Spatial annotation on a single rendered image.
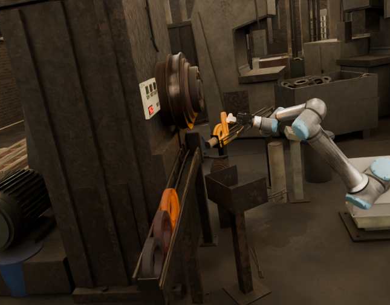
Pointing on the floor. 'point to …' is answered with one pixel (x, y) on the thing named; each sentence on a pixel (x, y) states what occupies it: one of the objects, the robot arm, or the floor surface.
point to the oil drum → (277, 64)
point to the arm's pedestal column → (362, 233)
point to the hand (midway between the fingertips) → (224, 120)
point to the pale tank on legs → (308, 24)
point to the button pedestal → (298, 196)
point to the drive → (28, 229)
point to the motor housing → (217, 204)
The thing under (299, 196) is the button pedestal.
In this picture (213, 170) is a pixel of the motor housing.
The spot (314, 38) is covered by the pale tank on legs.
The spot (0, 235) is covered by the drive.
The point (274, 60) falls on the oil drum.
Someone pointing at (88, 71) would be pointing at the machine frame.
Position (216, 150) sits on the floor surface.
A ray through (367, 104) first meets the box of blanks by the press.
